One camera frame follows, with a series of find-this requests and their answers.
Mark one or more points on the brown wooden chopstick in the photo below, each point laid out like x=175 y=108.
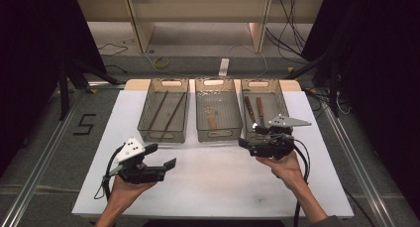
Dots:
x=157 y=110
x=173 y=115

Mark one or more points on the person's right hand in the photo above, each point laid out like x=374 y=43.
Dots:
x=287 y=170

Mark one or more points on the aluminium floor rail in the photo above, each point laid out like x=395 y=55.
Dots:
x=369 y=194
x=36 y=177

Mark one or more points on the black metal stand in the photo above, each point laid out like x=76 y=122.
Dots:
x=334 y=88
x=63 y=94

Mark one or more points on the white table sheet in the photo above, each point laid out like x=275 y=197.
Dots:
x=204 y=174

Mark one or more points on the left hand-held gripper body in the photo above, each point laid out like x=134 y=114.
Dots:
x=143 y=174

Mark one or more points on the smoky clear plastic bin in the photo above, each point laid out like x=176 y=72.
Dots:
x=274 y=104
x=224 y=111
x=145 y=121

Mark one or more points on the short aluminium rail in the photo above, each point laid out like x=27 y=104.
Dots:
x=105 y=85

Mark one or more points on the white power strip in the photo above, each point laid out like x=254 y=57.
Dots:
x=224 y=67

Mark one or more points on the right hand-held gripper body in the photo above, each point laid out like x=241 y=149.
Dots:
x=270 y=146

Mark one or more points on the beige shelf unit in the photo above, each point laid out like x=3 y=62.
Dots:
x=198 y=9

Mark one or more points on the black curtain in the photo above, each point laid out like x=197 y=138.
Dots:
x=379 y=71
x=26 y=55

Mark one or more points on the person's left hand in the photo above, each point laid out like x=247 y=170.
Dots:
x=122 y=192

